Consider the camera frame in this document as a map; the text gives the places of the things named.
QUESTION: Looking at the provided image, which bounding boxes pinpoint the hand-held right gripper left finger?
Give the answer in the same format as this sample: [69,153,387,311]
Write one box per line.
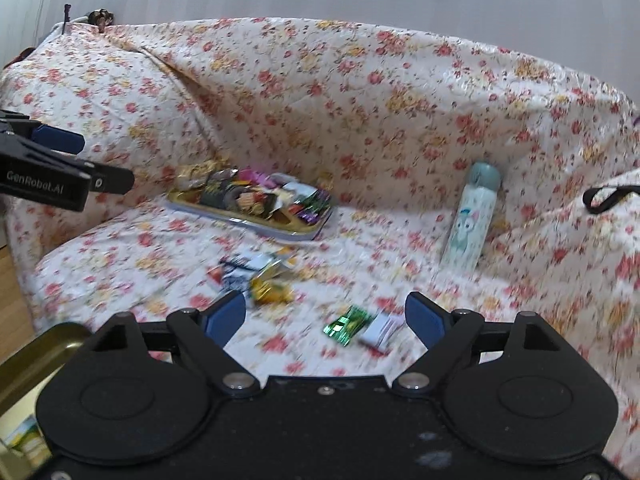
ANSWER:
[95,291,262,395]

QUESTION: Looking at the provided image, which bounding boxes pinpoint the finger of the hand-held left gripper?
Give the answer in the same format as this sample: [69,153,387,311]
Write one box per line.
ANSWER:
[29,125,86,157]
[75,160,135,196]

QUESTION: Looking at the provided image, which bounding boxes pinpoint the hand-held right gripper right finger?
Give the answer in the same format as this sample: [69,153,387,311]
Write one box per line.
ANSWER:
[392,291,560,395]

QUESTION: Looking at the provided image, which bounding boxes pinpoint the small white snack packet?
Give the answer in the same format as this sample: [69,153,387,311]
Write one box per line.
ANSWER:
[357,312,406,352]

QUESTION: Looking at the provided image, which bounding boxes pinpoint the blue white blueberry packet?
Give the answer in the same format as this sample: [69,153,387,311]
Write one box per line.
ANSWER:
[220,255,272,292]

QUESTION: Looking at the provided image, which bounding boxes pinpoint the gold candy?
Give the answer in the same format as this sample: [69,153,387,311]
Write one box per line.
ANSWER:
[250,278,294,307]

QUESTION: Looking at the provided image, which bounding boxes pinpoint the yellow white snack packet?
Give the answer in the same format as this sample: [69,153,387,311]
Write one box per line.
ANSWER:
[259,249,299,281]

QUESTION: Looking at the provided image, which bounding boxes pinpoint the green foil candy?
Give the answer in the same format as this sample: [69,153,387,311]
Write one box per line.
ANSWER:
[322,306,374,347]

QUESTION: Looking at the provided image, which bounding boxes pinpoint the lilac gold snack tin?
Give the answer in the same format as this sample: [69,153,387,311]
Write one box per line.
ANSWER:
[166,170,335,244]

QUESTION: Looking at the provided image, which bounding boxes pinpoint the gold tin tray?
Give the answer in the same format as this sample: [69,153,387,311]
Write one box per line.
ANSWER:
[0,322,92,412]

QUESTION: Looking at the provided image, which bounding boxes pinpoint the gold wafer packet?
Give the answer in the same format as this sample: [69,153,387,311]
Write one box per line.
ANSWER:
[175,161,226,188]

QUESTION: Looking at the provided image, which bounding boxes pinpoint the pale cartoon water bottle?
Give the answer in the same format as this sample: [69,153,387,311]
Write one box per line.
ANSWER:
[439,161,501,274]

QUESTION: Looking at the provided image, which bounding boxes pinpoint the black cracker packet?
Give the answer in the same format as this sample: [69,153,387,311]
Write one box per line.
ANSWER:
[200,170,251,211]

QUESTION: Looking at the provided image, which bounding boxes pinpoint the heap of assorted snack packets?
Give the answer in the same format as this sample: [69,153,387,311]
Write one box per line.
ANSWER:
[172,160,331,228]

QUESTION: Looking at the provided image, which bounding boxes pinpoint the floral sofa cover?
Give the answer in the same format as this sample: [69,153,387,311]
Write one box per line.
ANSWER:
[0,16,640,472]

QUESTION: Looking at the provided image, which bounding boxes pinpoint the green printed box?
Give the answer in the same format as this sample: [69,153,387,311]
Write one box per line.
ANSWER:
[0,412,52,467]

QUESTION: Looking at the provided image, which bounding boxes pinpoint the black strap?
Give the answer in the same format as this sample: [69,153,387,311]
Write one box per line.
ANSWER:
[582,186,640,214]

